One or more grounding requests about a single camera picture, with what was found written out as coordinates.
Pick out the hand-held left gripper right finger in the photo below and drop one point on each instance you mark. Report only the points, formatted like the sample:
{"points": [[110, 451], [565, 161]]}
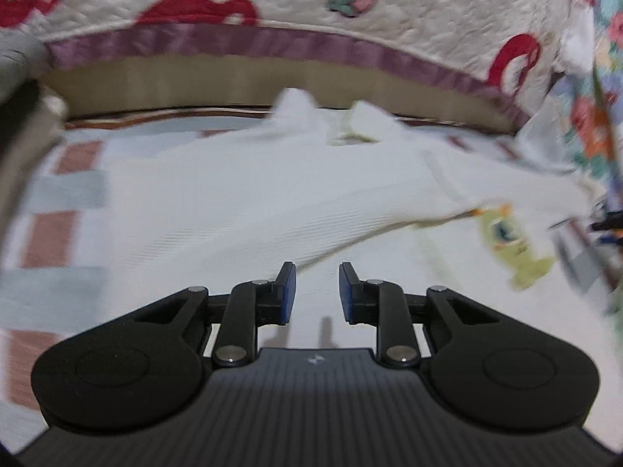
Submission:
{"points": [[346, 294]]}

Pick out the thin white cloth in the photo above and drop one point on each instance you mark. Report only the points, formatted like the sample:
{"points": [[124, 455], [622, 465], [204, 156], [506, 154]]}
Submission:
{"points": [[550, 131]]}

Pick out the checked floor mat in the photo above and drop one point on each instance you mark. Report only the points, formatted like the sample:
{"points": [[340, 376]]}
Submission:
{"points": [[53, 253]]}

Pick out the white ribbed shirt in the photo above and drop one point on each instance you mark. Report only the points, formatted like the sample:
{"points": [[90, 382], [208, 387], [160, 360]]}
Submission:
{"points": [[267, 189]]}

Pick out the floral quilt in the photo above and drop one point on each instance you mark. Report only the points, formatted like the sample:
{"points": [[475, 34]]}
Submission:
{"points": [[603, 121]]}

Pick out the beige bed base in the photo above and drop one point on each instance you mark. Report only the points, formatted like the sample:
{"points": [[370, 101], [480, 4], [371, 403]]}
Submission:
{"points": [[194, 82]]}

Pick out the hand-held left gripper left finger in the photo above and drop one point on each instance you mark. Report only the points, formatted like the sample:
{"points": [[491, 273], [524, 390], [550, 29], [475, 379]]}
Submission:
{"points": [[287, 294]]}

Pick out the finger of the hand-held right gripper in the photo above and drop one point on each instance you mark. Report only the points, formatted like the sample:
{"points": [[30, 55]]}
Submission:
{"points": [[608, 231]]}

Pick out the dark grey folded garment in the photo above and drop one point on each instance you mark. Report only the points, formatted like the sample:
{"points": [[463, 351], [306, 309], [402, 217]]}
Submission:
{"points": [[17, 102]]}

